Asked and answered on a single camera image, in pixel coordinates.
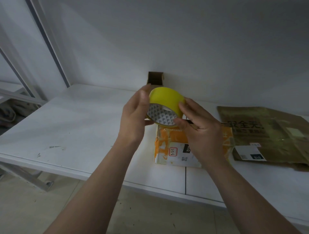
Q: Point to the small open cardboard box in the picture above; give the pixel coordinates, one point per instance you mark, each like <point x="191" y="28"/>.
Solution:
<point x="155" y="79"/>

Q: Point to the person's right forearm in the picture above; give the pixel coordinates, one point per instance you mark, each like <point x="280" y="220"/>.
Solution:
<point x="241" y="192"/>

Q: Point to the grey metal rack post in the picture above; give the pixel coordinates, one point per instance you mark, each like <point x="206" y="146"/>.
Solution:
<point x="49" y="45"/>

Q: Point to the orange and white carton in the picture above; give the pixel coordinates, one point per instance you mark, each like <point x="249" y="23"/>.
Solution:
<point x="173" y="149"/>

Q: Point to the white metal rack frame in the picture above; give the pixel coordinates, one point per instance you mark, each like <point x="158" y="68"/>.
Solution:
<point x="19" y="79"/>

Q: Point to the person's left hand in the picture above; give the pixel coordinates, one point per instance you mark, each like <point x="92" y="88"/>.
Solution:
<point x="131" y="120"/>

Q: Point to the metal table support bar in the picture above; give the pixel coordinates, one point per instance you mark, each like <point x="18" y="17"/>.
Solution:
<point x="29" y="177"/>

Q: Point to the crumpled grey cloth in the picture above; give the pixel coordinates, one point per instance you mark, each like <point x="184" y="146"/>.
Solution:
<point x="14" y="113"/>

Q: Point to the person's right hand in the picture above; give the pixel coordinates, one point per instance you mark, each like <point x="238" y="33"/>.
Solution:
<point x="205" y="135"/>

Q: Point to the flattened brown cardboard box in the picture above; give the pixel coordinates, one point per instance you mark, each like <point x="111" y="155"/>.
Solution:
<point x="272" y="130"/>

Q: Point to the person's right thumb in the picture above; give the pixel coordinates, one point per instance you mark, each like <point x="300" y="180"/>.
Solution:
<point x="181" y="122"/>

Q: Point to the person's left thumb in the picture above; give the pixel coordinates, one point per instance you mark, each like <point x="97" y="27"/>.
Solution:
<point x="149" y="123"/>

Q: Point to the yellow tape roll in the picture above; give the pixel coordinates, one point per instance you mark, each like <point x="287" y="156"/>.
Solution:
<point x="166" y="98"/>

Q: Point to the person's left forearm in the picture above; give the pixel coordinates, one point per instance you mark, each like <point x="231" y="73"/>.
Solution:
<point x="101" y="183"/>

